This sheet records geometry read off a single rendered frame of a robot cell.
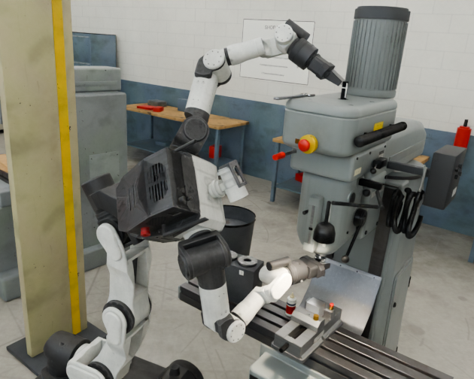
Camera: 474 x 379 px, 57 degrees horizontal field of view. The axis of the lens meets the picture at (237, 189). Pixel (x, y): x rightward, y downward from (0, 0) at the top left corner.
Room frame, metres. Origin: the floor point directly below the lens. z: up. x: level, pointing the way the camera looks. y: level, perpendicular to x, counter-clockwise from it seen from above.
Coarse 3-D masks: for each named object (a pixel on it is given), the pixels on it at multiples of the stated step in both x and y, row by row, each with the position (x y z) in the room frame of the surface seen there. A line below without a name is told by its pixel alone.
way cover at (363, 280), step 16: (336, 272) 1.88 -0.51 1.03; (352, 272) 1.85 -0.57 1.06; (320, 288) 1.87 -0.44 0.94; (336, 288) 1.84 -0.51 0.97; (352, 288) 1.81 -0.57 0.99; (368, 288) 1.78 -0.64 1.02; (304, 304) 1.84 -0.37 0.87; (336, 304) 1.79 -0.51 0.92; (352, 304) 1.77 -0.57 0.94; (368, 304) 1.74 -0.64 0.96; (352, 320) 1.71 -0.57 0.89
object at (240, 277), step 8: (232, 256) 1.80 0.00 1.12; (240, 256) 1.81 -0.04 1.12; (248, 256) 1.81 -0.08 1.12; (232, 264) 1.76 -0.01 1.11; (240, 264) 1.75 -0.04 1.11; (248, 264) 1.74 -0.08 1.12; (256, 264) 1.76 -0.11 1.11; (232, 272) 1.74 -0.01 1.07; (240, 272) 1.73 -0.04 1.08; (248, 272) 1.71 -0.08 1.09; (256, 272) 1.72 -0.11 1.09; (232, 280) 1.74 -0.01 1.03; (240, 280) 1.73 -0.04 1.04; (248, 280) 1.71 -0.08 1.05; (256, 280) 1.73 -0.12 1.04; (232, 288) 1.74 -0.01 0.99; (240, 288) 1.72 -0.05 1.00; (248, 288) 1.71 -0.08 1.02; (232, 296) 1.74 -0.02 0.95; (240, 296) 1.72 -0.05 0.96
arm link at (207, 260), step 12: (216, 240) 1.27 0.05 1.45; (192, 252) 1.20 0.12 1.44; (204, 252) 1.20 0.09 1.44; (216, 252) 1.21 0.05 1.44; (192, 264) 1.17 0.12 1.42; (204, 264) 1.18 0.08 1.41; (216, 264) 1.20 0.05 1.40; (204, 276) 1.20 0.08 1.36; (216, 276) 1.20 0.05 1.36; (204, 288) 1.20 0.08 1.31; (216, 288) 1.20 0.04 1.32
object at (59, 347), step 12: (60, 336) 1.62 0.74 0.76; (72, 336) 1.63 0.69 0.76; (48, 348) 1.58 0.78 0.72; (60, 348) 1.57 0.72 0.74; (72, 348) 1.56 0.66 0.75; (48, 360) 1.57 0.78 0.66; (60, 360) 1.54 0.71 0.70; (132, 360) 1.72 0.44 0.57; (144, 360) 1.72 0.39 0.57; (48, 372) 1.58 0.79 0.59; (60, 372) 1.54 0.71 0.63; (132, 372) 1.64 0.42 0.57; (144, 372) 1.64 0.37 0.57; (156, 372) 1.65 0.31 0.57; (168, 372) 1.61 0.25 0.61; (180, 372) 1.61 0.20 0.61
